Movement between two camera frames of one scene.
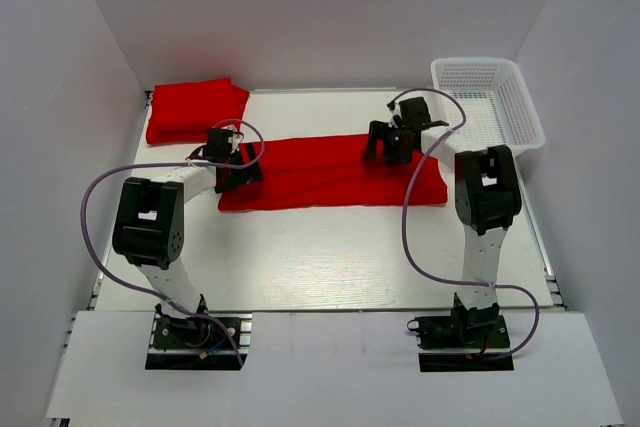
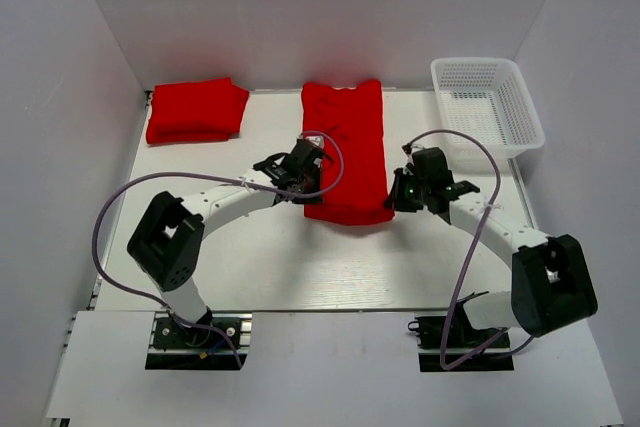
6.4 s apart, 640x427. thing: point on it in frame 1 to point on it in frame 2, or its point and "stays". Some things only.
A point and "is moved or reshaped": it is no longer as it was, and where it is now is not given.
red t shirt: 331,172 is moved or reshaped
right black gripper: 378,131 to 396,199
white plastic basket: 485,102 stays
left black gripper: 247,174 to 310,200
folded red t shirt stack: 185,111 stays
